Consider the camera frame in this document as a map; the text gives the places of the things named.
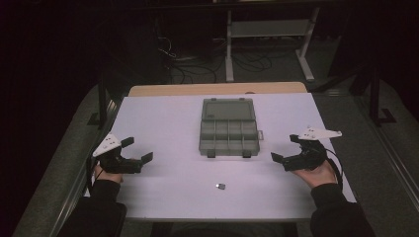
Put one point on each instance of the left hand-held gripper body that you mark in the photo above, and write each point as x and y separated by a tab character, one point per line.
107	146

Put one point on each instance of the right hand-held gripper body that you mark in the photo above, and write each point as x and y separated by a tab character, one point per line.
309	156

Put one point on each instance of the clear plastic organizer box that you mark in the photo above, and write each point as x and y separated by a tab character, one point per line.
229	128

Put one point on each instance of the small metal part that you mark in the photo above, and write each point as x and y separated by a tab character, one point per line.
221	186

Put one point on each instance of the person's right hand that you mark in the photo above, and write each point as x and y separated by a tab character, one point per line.
318	176

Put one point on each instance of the person's left hand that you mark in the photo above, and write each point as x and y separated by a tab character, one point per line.
107	176

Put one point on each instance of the white table cover sheet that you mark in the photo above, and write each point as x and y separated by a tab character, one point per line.
171	131

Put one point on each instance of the black metal stand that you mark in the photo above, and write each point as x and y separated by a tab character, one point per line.
102	105
375	98

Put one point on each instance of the white metal stand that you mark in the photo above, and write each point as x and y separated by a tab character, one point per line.
270	29

